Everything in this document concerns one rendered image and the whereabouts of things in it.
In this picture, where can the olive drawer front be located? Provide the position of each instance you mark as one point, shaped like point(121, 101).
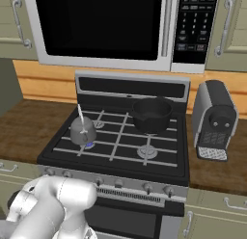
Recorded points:
point(209, 201)
point(19, 180)

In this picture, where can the grey kettle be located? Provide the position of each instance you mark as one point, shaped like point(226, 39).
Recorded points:
point(82, 132)

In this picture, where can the black saucepan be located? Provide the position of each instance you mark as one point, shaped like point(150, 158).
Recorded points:
point(151, 116)

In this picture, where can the black oven door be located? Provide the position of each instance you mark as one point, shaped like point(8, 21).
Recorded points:
point(128, 220)

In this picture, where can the silver microwave oven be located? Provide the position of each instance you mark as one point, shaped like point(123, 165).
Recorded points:
point(106, 27)

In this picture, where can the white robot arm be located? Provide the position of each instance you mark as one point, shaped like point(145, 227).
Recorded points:
point(54, 204)

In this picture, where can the silver and black coffee machine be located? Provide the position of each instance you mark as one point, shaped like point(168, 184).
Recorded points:
point(214, 114)

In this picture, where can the black and silver stove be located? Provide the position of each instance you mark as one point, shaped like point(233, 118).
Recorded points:
point(128, 153)

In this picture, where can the grey stove knob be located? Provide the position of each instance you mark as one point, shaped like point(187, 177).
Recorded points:
point(148, 187)
point(169, 191)
point(118, 183)
point(99, 180)
point(49, 171)
point(67, 174)

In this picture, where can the olive base cupboard door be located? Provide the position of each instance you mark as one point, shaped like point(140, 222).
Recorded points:
point(218, 228)

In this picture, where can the olive wall cupboard door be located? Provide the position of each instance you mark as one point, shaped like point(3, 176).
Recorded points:
point(238, 31)
point(6, 24)

